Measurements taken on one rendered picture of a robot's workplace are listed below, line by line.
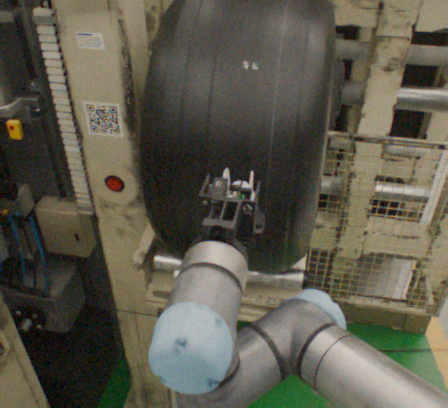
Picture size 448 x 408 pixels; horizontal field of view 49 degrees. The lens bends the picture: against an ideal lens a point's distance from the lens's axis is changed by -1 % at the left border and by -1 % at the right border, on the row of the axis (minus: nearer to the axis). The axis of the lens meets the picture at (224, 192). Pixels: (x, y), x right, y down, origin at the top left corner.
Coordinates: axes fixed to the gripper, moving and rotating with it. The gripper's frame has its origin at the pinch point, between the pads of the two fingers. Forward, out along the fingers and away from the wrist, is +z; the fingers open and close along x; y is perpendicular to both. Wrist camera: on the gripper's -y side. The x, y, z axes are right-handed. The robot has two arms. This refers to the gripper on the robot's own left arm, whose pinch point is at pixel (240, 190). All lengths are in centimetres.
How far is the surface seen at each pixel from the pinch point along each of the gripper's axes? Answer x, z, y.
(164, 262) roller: 17.8, 17.0, -31.4
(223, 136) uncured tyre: 3.4, 2.8, 7.4
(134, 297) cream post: 29, 27, -54
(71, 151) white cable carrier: 39.6, 23.2, -9.8
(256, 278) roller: -2.7, 16.6, -31.8
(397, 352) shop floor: -58, 79, -116
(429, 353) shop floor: -71, 81, -115
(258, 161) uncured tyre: -2.2, 1.8, 4.4
